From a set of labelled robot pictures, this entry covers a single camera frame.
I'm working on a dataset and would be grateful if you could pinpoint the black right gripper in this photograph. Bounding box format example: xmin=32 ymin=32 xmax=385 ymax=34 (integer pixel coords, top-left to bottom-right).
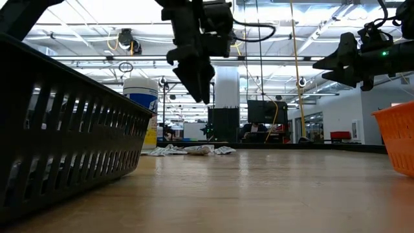
xmin=312 ymin=32 xmax=414 ymax=92

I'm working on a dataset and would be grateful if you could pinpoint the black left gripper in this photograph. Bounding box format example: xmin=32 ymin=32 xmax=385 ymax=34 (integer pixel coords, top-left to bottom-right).
xmin=166 ymin=32 xmax=216 ymax=105

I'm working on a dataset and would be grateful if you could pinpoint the orange plastic basket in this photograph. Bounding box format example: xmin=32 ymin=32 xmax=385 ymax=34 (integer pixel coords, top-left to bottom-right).
xmin=371 ymin=100 xmax=414 ymax=178

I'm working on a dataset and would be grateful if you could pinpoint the black plastic basket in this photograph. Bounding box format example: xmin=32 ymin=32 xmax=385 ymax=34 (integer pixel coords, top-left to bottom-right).
xmin=0 ymin=32 xmax=155 ymax=224

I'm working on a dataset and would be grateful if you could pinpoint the white pillar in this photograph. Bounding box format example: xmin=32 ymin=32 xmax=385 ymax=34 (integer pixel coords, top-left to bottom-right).
xmin=215 ymin=67 xmax=241 ymax=109

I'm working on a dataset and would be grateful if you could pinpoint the white board panel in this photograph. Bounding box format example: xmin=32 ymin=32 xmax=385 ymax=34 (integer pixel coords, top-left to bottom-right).
xmin=183 ymin=122 xmax=208 ymax=140

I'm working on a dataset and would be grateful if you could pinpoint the black cabinet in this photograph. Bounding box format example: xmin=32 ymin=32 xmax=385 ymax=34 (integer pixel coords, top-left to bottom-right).
xmin=208 ymin=107 xmax=241 ymax=143

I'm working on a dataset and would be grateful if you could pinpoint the white-lidded wipes canister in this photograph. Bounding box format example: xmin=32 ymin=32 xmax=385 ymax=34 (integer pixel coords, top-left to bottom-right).
xmin=122 ymin=77 xmax=159 ymax=150

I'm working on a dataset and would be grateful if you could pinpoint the long ceiling light strip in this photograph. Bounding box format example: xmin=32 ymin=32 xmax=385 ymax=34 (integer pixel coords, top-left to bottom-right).
xmin=48 ymin=55 xmax=327 ymax=62

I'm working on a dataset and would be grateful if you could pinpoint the yellow vertical pole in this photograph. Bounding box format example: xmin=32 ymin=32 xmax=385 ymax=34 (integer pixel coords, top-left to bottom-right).
xmin=289 ymin=0 xmax=307 ymax=139

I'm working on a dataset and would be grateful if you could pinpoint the red box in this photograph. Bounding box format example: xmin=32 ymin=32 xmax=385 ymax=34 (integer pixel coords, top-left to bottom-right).
xmin=329 ymin=131 xmax=352 ymax=140

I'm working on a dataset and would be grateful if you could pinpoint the person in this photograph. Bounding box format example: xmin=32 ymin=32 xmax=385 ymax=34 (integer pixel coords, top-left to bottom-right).
xmin=239 ymin=122 xmax=269 ymax=140

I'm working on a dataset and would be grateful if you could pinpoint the black monitor back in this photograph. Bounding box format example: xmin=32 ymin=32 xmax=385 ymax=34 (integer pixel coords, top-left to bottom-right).
xmin=247 ymin=100 xmax=289 ymax=125

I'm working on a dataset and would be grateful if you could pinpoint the green white bandage strip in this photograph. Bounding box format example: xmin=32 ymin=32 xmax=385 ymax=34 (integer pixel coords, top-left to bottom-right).
xmin=141 ymin=147 xmax=161 ymax=157

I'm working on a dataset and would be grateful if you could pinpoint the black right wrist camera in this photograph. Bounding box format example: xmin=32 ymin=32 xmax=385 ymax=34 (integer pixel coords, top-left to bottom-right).
xmin=357 ymin=22 xmax=395 ymax=52

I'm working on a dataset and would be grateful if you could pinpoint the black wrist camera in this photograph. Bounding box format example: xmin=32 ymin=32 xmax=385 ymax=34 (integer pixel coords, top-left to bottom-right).
xmin=357 ymin=22 xmax=395 ymax=52
xmin=202 ymin=30 xmax=234 ymax=58

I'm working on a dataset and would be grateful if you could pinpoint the distant black rig frame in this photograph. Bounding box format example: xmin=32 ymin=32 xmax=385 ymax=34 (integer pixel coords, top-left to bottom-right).
xmin=161 ymin=80 xmax=216 ymax=143

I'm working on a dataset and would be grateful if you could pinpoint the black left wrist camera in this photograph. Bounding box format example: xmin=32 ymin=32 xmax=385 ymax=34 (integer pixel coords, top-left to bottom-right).
xmin=202 ymin=30 xmax=234 ymax=58

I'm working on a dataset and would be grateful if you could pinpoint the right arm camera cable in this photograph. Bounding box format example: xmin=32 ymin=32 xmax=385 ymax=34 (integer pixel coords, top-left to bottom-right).
xmin=372 ymin=0 xmax=404 ymax=30

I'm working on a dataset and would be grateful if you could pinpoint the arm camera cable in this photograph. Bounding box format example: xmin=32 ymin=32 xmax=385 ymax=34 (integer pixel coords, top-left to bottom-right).
xmin=232 ymin=18 xmax=278 ymax=43
xmin=372 ymin=0 xmax=404 ymax=30

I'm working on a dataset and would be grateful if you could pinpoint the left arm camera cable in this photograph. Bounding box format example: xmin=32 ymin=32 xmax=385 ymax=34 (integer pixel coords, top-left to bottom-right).
xmin=232 ymin=18 xmax=278 ymax=43

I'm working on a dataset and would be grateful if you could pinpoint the yellow hanging cable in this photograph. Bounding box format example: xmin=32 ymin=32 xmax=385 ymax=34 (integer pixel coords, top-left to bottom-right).
xmin=263 ymin=96 xmax=279 ymax=144

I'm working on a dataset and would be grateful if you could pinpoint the black ceiling cable reel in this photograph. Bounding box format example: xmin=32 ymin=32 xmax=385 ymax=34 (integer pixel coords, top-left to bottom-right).
xmin=116 ymin=28 xmax=143 ymax=56

